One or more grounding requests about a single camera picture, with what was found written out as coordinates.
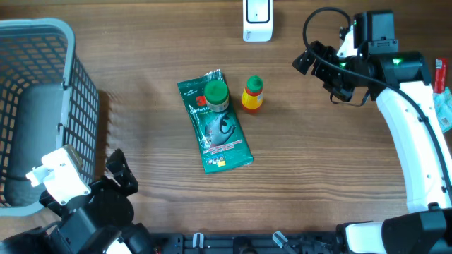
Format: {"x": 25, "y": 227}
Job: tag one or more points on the small red sachet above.
{"x": 440, "y": 75}

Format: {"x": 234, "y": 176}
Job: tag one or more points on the red yellow sauce bottle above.
{"x": 252, "y": 96}

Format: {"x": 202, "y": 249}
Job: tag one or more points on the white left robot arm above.
{"x": 99, "y": 222}

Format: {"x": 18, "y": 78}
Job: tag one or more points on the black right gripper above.
{"x": 320, "y": 70}

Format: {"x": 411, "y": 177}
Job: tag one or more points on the white barcode scanner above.
{"x": 257, "y": 20}

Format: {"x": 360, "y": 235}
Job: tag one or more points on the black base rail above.
{"x": 308, "y": 242}

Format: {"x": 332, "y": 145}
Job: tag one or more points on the green 3M gloves packet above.
{"x": 221, "y": 141}

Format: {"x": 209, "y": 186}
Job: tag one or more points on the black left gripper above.
{"x": 123, "y": 175}

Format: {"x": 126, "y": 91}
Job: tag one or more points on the grey plastic shopping basket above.
{"x": 47, "y": 101}

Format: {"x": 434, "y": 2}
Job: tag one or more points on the light green tissue packet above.
{"x": 442, "y": 104}

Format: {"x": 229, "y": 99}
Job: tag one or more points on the green lid jar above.
{"x": 216, "y": 93}

